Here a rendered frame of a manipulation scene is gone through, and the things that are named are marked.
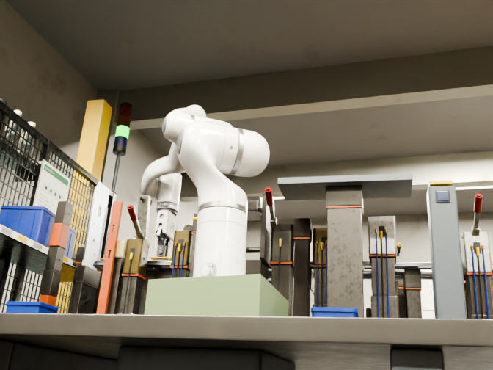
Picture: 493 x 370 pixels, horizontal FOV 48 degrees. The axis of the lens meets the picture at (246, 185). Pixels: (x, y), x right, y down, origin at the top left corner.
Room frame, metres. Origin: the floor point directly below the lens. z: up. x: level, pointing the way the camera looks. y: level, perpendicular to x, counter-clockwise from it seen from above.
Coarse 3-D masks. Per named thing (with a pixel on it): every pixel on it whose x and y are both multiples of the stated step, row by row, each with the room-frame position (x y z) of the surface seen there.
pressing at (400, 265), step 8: (96, 264) 1.91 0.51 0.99; (152, 264) 1.86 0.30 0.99; (160, 264) 1.85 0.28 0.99; (168, 264) 1.84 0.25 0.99; (312, 264) 1.73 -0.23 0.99; (368, 264) 1.69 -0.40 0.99; (400, 264) 1.67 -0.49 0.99; (408, 264) 1.66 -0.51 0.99; (416, 264) 1.65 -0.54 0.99; (424, 264) 1.65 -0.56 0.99; (368, 272) 1.82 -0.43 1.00; (400, 272) 1.80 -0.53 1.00; (424, 272) 1.78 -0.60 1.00
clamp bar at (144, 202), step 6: (144, 198) 1.79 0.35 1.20; (138, 204) 1.81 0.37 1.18; (144, 204) 1.80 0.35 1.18; (150, 204) 1.84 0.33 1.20; (138, 210) 1.81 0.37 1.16; (144, 210) 1.80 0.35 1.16; (138, 216) 1.81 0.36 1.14; (144, 216) 1.81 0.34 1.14; (144, 222) 1.81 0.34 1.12; (144, 228) 1.81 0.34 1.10; (144, 234) 1.81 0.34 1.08
